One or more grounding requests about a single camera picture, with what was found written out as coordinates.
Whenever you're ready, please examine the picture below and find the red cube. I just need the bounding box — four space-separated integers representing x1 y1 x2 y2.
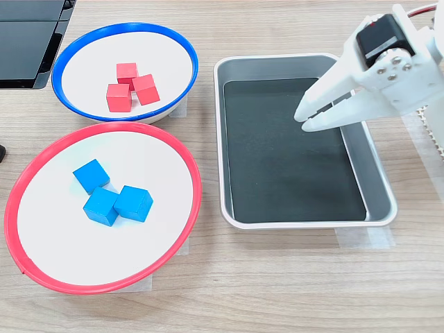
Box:
116 62 139 91
131 74 161 106
105 83 132 113

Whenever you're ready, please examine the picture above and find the blue cube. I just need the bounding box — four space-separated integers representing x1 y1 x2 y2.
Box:
82 187 121 228
72 159 111 196
113 185 154 223

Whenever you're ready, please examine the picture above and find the steel tray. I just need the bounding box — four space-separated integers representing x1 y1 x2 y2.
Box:
212 52 399 230

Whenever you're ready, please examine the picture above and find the clear tape strip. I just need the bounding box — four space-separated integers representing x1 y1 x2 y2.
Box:
402 112 444 203
335 227 397 249
165 95 188 119
103 273 153 295

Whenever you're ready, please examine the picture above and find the black tray mat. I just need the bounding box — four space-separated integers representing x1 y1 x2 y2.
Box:
223 77 368 224

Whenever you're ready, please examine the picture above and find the blue-rimmed white plate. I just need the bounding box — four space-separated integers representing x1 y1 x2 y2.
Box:
51 22 200 125

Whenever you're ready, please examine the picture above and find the red-rimmed white plate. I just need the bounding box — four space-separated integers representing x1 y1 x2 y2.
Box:
3 121 203 296

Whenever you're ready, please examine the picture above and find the black electronic device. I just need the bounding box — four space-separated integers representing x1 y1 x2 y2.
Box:
0 0 78 90

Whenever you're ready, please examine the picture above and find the pale perforated base plate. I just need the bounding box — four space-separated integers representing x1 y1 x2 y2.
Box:
415 103 444 164

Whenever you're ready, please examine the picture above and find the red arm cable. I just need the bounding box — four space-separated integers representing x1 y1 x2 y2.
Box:
406 1 441 19

